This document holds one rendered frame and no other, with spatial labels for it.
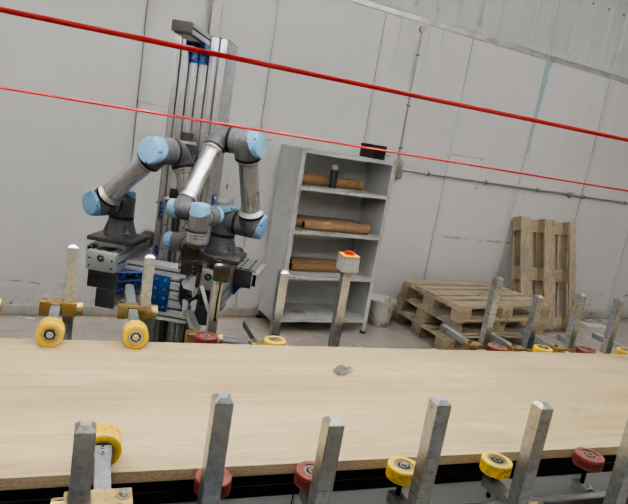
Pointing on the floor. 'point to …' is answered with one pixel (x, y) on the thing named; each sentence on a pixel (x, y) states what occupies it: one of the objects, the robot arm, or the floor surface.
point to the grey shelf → (289, 160)
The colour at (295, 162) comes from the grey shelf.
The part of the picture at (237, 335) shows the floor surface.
